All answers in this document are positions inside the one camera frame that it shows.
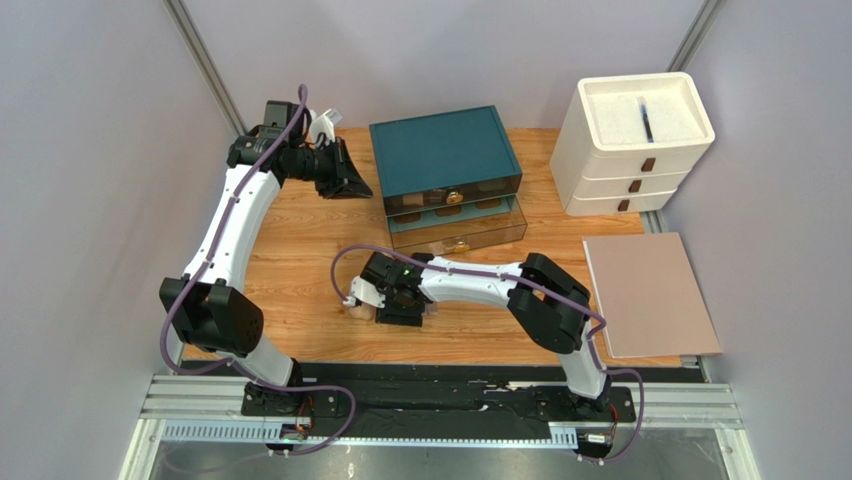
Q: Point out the dark blue pen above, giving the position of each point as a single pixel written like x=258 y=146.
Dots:
x=644 y=113

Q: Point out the white three-drawer cabinet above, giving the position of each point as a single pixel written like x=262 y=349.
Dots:
x=602 y=163

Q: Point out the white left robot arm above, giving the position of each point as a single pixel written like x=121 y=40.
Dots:
x=206 y=306

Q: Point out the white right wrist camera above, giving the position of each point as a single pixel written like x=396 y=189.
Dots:
x=363 y=292

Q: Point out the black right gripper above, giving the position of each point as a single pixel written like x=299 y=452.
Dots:
x=397 y=313

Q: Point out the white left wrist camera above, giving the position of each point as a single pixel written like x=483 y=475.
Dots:
x=322 y=126

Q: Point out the pink flat board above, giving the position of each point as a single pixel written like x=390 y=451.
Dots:
x=646 y=289

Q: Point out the transparent drawer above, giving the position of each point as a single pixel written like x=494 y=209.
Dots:
x=458 y=228

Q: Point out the black table edge rail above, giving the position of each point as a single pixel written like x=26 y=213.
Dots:
x=434 y=402

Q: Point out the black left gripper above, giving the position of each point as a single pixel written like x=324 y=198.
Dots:
x=348 y=176

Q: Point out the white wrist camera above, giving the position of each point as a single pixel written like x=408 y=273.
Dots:
x=322 y=126
x=363 y=292

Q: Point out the teal drawer organizer box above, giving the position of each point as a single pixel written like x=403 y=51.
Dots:
x=444 y=159

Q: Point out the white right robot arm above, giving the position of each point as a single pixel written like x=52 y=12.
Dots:
x=550 y=305

